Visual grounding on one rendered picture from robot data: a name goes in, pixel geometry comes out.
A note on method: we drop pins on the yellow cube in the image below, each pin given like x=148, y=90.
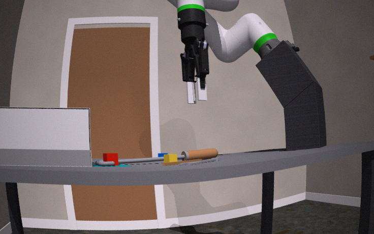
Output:
x=170, y=158

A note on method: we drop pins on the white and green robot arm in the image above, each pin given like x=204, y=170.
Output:
x=250, y=31

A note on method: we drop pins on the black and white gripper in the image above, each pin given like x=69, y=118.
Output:
x=192, y=35

